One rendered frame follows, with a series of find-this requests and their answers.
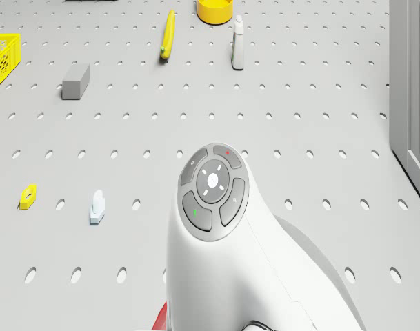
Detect red mug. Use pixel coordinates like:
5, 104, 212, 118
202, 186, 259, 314
151, 299, 169, 330

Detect white bolt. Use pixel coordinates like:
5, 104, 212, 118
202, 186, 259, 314
89, 189, 106, 225

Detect small white bottle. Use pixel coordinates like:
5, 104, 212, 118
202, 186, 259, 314
230, 14, 246, 71

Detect banana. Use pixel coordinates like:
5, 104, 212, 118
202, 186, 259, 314
159, 9, 177, 61

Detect yellow bowl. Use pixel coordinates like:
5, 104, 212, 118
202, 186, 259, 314
197, 0, 234, 26

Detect grey cube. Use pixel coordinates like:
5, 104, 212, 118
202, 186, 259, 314
61, 63, 91, 101

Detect yellow nut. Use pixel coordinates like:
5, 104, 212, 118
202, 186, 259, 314
19, 184, 38, 210

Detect white cabinet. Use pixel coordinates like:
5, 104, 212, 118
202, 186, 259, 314
388, 0, 420, 202

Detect yellow basket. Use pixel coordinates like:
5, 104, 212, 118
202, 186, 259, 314
0, 33, 22, 97

